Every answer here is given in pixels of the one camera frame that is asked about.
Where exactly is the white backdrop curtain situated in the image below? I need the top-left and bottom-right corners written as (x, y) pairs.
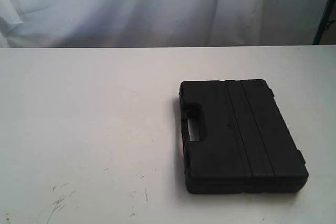
top-left (1, 0), bottom-right (327, 48)

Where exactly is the black plastic tool case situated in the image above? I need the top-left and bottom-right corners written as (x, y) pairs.
top-left (179, 79), bottom-right (309, 194)

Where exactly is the black metal stand pole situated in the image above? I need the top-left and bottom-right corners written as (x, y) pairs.
top-left (312, 0), bottom-right (335, 46)

